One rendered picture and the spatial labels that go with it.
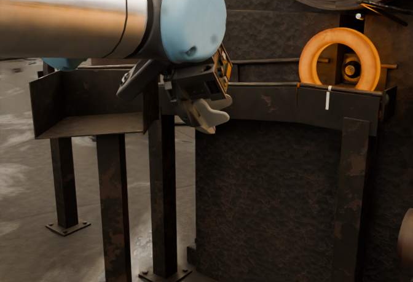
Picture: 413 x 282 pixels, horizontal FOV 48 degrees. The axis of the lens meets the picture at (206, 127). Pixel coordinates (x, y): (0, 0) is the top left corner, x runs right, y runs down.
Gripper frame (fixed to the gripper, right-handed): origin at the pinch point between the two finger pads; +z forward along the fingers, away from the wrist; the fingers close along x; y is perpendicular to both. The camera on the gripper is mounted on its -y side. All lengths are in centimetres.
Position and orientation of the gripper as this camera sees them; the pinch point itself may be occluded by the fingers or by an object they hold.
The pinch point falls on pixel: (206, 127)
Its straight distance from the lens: 75.2
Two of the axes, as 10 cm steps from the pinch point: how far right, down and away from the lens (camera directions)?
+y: 9.2, -1.4, -3.8
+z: 3.7, 6.5, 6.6
